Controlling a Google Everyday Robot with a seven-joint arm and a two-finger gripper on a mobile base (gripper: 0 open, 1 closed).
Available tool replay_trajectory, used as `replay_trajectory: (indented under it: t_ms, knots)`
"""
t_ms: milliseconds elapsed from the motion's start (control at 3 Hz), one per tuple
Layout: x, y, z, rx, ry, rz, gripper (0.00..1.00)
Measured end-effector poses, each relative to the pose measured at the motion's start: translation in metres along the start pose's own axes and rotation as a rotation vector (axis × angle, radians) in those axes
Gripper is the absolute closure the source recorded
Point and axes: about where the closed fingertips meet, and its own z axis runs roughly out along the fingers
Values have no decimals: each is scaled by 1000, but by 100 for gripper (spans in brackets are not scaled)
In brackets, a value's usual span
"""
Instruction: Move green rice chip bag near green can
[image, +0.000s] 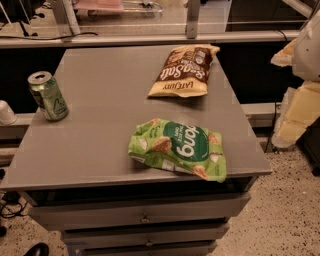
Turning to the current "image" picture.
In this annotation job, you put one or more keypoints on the green rice chip bag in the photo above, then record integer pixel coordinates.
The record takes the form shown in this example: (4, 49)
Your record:
(175, 147)

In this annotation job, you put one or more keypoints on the black object on floor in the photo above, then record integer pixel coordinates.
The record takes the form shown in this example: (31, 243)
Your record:
(40, 249)

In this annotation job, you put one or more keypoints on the top drawer knob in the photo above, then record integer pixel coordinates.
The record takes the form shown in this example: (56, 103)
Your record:
(145, 219)

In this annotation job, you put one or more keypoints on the yellow brown sea salt chip bag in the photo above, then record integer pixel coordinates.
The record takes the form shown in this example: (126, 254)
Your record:
(185, 72)

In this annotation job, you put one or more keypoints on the grey drawer cabinet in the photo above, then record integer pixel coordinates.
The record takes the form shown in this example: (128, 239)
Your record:
(79, 178)

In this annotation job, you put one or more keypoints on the drawer knob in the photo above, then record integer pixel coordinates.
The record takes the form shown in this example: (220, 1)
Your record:
(145, 219)
(149, 243)

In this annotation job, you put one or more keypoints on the white cup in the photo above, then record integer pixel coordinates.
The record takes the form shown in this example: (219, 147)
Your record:
(7, 116)

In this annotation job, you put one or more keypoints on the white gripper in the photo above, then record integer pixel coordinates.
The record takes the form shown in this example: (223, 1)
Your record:
(308, 53)

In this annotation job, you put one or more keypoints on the metal frame post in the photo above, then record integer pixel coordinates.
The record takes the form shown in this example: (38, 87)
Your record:
(193, 9)

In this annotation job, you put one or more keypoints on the green soda can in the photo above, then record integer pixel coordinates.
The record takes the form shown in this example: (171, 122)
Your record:
(46, 92)

